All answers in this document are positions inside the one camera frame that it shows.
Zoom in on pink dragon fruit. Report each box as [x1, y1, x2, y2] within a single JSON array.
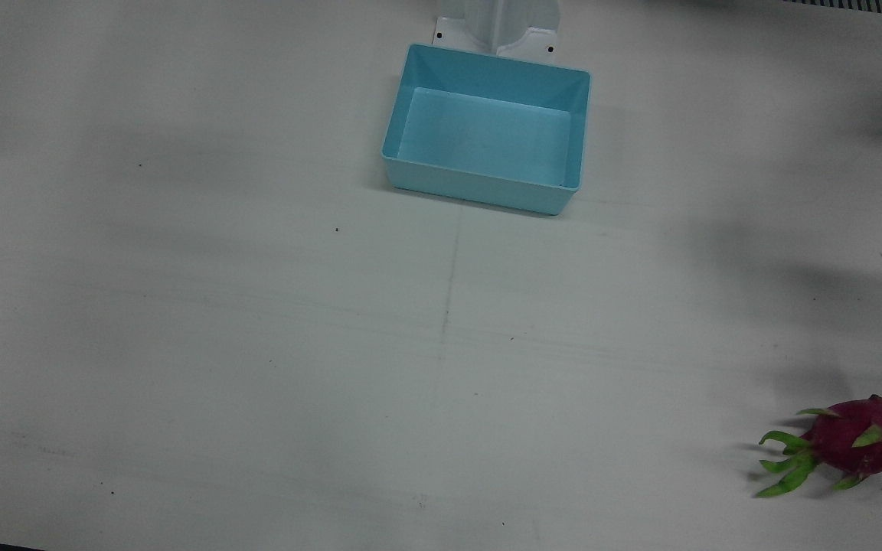
[[754, 395, 882, 498]]

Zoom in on light blue plastic bin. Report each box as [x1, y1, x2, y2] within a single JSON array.
[[381, 44, 592, 217]]

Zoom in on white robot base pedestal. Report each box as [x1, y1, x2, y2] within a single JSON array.
[[432, 0, 562, 59]]

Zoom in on dark ventilation grille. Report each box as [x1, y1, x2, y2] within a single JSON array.
[[782, 0, 882, 15]]

